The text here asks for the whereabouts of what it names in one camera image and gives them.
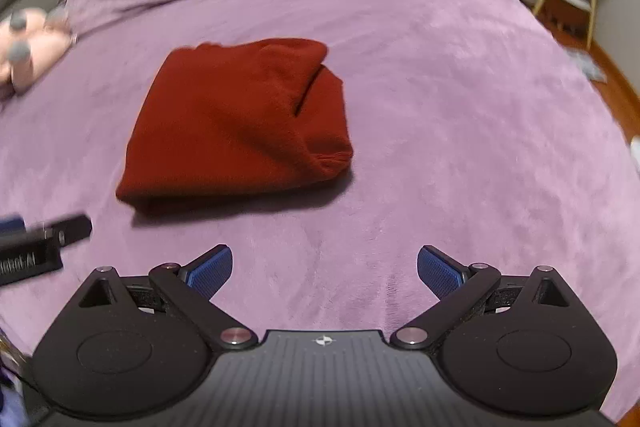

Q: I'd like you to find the purple bed sheet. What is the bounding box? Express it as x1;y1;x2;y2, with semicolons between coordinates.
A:
0;0;638;420

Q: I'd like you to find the red knit garment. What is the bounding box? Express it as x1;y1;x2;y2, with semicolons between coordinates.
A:
115;38;355;215

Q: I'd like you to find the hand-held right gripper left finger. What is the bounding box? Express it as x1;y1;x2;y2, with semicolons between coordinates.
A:
77;244;259;352

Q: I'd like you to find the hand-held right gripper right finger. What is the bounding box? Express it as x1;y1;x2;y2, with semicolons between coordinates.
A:
390;244;572;352

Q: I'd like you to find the pink plush toy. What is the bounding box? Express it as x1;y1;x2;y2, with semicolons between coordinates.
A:
0;6;78;94

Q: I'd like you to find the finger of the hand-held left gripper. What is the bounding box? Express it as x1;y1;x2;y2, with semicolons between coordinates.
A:
40;213;94;250

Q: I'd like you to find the pale cloth on floor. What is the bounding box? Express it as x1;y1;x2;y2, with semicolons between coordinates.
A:
566;48;609;84

